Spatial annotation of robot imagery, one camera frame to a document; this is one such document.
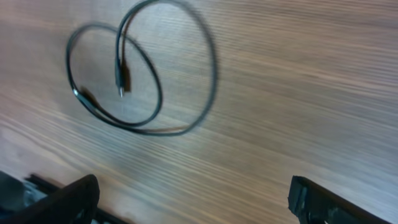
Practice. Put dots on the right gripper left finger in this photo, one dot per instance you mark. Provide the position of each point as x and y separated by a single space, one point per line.
74 203

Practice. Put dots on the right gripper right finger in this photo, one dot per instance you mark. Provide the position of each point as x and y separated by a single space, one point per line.
313 204

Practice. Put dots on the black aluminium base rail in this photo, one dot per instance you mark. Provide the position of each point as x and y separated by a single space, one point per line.
37 188

